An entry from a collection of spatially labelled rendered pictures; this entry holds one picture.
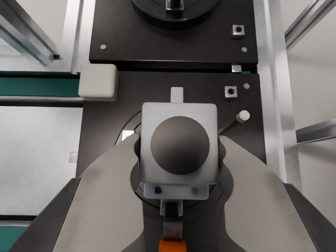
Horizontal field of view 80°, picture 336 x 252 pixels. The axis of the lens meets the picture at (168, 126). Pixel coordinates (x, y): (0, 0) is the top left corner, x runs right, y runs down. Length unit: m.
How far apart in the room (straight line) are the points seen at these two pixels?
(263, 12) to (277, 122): 0.17
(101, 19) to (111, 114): 0.15
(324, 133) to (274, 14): 0.19
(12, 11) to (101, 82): 0.12
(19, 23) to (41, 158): 0.19
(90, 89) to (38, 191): 0.18
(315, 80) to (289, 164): 0.23
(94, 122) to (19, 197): 0.17
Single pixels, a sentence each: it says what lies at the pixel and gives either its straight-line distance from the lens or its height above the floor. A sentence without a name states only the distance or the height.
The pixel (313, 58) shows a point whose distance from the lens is 0.52.
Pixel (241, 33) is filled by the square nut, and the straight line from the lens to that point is 0.33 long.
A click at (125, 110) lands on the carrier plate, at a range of 0.27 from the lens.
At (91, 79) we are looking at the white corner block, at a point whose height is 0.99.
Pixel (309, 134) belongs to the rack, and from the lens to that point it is 0.35.
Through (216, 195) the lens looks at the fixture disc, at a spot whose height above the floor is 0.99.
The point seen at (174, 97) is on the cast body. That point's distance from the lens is 0.16.
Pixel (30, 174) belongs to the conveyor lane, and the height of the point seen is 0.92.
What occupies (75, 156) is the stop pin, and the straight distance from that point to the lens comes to 0.29.
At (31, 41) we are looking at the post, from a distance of 0.32.
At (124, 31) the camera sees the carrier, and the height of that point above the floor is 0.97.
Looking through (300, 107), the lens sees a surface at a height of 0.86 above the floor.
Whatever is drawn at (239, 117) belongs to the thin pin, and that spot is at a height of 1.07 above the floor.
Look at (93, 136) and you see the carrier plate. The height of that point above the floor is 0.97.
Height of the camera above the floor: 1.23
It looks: 78 degrees down
